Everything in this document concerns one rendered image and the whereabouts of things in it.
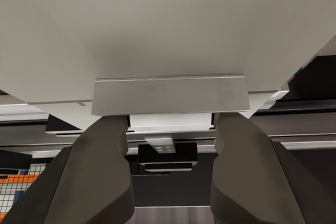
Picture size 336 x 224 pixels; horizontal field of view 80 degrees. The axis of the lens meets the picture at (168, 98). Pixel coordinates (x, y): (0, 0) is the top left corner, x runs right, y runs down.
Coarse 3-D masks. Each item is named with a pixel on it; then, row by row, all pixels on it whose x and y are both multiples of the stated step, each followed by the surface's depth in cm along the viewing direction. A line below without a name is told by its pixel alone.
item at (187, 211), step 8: (136, 208) 21; (144, 208) 21; (152, 208) 21; (160, 208) 21; (168, 208) 21; (176, 208) 21; (184, 208) 21; (192, 208) 21; (200, 208) 21; (208, 208) 20; (136, 216) 21; (144, 216) 21; (152, 216) 21; (160, 216) 21; (168, 216) 20; (176, 216) 20; (184, 216) 20; (192, 216) 20; (200, 216) 20; (208, 216) 20
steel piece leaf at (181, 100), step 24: (96, 96) 11; (120, 96) 11; (144, 96) 11; (168, 96) 11; (192, 96) 11; (216, 96) 11; (240, 96) 11; (144, 120) 19; (168, 120) 19; (192, 120) 20
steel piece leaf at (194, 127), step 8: (136, 128) 22; (144, 128) 22; (152, 128) 22; (160, 128) 22; (168, 128) 22; (176, 128) 22; (184, 128) 22; (192, 128) 23; (200, 128) 23; (208, 128) 23
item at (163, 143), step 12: (144, 144) 41; (156, 144) 30; (168, 144) 31; (180, 144) 41; (192, 144) 40; (144, 156) 40; (156, 156) 40; (168, 156) 40; (180, 156) 40; (192, 156) 40; (144, 168) 40; (156, 168) 40; (168, 168) 40; (180, 168) 40
